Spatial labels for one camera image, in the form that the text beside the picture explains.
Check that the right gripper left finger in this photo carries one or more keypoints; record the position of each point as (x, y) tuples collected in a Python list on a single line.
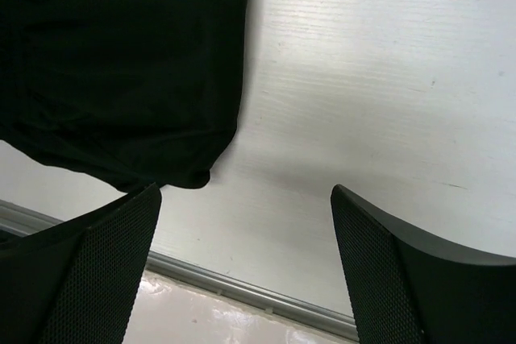
[(76, 282)]

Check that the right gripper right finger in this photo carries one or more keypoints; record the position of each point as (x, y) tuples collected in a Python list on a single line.
[(407, 285)]

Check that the black shorts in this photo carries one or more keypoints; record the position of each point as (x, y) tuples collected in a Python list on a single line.
[(131, 92)]

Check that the aluminium front rail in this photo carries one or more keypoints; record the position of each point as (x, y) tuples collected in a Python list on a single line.
[(22, 221)]

